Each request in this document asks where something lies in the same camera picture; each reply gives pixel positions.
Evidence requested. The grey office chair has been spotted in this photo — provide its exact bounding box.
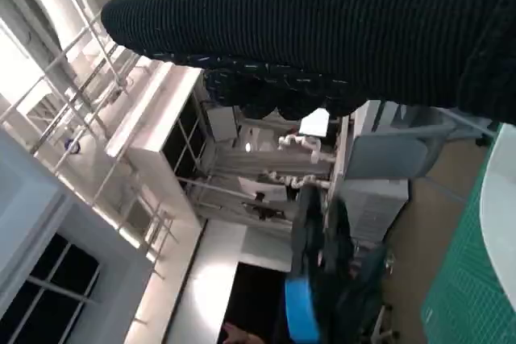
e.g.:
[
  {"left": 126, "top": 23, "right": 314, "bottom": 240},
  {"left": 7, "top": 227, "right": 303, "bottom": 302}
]
[{"left": 344, "top": 116, "right": 499, "bottom": 184}]

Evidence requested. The white monitor screen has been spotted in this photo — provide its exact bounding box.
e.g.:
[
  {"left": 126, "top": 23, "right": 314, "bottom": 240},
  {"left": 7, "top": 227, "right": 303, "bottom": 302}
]
[{"left": 299, "top": 108, "right": 331, "bottom": 139}]

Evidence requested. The white mesh cabinet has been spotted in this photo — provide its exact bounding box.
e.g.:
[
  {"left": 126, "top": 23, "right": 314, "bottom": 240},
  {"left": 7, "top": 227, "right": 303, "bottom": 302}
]
[{"left": 340, "top": 178, "right": 411, "bottom": 245}]

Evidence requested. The dark paned window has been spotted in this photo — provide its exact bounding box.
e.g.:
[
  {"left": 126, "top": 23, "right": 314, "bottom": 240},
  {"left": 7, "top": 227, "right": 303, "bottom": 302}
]
[{"left": 0, "top": 230, "right": 102, "bottom": 344}]

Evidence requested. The green cutting mat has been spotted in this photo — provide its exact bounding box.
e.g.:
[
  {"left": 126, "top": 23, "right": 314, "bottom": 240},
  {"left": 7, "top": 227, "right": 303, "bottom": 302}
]
[{"left": 418, "top": 121, "right": 516, "bottom": 344}]

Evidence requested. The tall white cabinet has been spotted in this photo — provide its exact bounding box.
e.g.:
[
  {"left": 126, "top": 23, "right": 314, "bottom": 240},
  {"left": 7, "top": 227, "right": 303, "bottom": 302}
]
[{"left": 105, "top": 62, "right": 210, "bottom": 236}]

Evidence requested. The white square plate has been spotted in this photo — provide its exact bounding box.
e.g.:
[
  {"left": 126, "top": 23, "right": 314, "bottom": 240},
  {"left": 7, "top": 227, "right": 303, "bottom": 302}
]
[{"left": 479, "top": 122, "right": 516, "bottom": 300}]

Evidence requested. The person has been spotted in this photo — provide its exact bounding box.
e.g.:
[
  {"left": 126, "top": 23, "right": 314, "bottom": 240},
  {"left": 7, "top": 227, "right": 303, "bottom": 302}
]
[{"left": 223, "top": 321, "right": 263, "bottom": 344}]

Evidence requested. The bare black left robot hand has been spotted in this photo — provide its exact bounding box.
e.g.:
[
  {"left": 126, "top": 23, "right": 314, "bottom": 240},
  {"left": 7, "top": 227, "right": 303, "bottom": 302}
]
[{"left": 284, "top": 186, "right": 356, "bottom": 344}]

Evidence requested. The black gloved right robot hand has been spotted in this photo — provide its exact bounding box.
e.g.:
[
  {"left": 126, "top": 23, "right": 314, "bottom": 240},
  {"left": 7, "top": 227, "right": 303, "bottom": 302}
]
[{"left": 100, "top": 0, "right": 516, "bottom": 124}]

